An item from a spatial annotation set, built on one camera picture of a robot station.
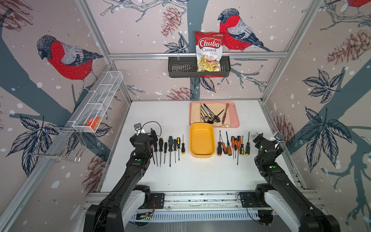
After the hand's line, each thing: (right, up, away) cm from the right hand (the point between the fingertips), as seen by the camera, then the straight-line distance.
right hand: (268, 136), depth 82 cm
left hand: (-71, +5, +1) cm, 71 cm away
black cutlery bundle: (-31, +11, +28) cm, 43 cm away
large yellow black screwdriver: (-53, -6, +12) cm, 55 cm away
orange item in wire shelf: (-90, +9, -18) cm, 92 cm away
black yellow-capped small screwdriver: (-12, -11, +8) cm, 18 cm away
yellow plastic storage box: (-37, -6, +16) cm, 41 cm away
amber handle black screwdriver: (-20, -10, +10) cm, 24 cm away
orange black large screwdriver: (-13, -6, +12) cm, 19 cm away
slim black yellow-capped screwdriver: (-50, -10, +10) cm, 52 cm away
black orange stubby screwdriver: (-26, -9, +10) cm, 30 cm away
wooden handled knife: (-14, +20, +36) cm, 43 cm away
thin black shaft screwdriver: (-16, -6, +13) cm, 22 cm away
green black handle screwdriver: (-58, -10, +10) cm, 60 cm away
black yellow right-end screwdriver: (-9, -10, +8) cm, 15 cm away
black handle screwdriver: (-68, -11, +10) cm, 70 cm away
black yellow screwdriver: (-56, -7, +12) cm, 57 cm away
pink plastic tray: (-10, +13, +30) cm, 34 cm away
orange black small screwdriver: (-23, -9, +11) cm, 27 cm away
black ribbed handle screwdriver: (-62, -11, +10) cm, 64 cm away
